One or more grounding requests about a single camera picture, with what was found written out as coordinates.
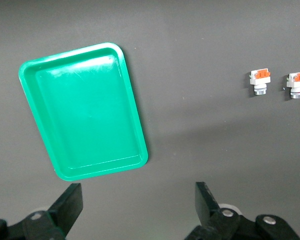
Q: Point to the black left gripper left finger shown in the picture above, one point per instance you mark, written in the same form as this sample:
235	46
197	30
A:
67	207

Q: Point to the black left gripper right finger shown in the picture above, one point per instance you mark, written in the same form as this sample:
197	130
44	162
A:
207	207

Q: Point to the white button with orange block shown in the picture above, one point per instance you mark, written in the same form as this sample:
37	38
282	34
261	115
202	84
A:
298	83
259	81

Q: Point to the green plastic tray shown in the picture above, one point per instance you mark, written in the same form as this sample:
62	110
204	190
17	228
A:
90	115

